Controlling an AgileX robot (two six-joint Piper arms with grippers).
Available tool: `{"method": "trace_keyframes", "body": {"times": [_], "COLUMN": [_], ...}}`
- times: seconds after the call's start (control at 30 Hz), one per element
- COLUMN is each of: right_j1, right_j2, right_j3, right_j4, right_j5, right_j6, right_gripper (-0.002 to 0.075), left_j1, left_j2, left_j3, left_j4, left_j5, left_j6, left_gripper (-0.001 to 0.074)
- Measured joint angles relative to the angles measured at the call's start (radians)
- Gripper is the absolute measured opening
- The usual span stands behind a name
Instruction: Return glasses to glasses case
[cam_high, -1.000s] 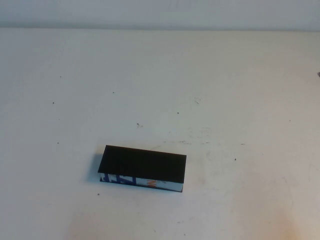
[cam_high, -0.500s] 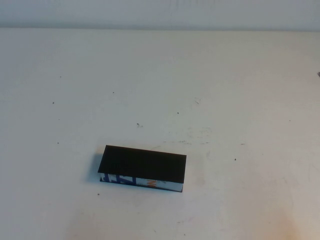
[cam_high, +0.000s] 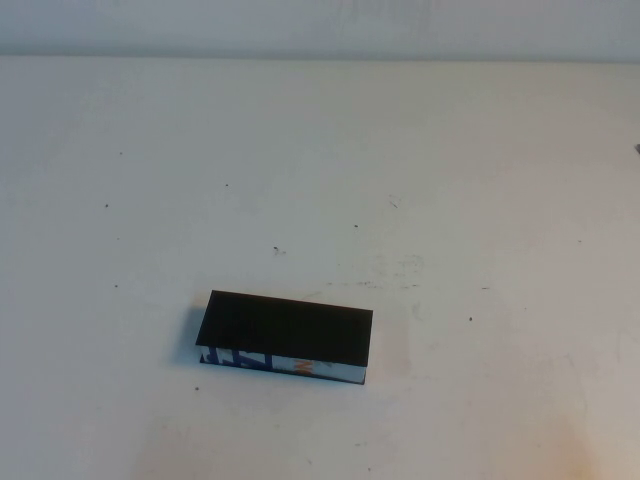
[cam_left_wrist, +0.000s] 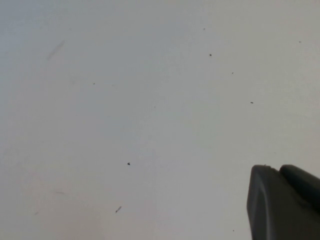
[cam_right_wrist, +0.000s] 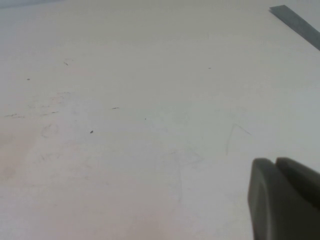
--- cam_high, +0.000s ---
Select black glasses case printed sides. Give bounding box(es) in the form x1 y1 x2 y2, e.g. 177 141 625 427
196 289 375 386

